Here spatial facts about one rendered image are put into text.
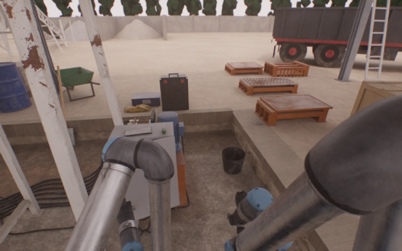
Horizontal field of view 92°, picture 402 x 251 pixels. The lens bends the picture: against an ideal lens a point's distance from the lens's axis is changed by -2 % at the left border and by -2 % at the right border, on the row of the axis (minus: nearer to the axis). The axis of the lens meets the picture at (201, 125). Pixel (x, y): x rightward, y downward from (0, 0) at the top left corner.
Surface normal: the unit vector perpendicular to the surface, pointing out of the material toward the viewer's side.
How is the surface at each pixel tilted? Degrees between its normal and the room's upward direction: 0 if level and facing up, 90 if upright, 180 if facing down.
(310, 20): 90
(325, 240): 0
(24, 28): 81
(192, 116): 90
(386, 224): 89
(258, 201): 19
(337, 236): 0
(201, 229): 0
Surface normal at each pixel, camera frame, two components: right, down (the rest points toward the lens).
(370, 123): -0.59, -0.65
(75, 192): 0.14, 0.30
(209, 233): 0.00, -0.89
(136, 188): 0.43, 0.41
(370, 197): -0.32, 0.42
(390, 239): -0.77, 0.26
